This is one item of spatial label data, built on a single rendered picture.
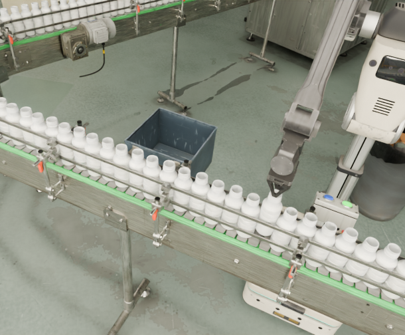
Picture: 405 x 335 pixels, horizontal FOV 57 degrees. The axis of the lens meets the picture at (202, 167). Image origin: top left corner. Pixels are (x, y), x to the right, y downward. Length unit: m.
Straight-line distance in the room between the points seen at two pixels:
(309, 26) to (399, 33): 3.29
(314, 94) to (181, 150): 1.12
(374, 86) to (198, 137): 0.81
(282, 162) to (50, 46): 1.90
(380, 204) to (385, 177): 0.24
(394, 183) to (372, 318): 1.55
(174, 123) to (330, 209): 0.92
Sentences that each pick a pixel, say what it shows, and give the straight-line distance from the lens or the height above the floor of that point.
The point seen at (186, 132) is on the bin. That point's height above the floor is 0.86.
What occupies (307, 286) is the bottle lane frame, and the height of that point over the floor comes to 0.93.
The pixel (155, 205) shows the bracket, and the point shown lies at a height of 1.09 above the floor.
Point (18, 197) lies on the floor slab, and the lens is 2.83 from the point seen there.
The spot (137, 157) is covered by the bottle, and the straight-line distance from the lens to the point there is 1.23.
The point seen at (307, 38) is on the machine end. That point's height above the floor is 0.32.
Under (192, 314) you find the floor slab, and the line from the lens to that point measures 2.19.
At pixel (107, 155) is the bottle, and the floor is 1.12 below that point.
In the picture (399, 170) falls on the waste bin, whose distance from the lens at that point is 2.68.
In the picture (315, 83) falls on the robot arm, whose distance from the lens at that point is 0.92.
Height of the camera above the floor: 1.95
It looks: 41 degrees down
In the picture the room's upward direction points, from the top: 8 degrees clockwise
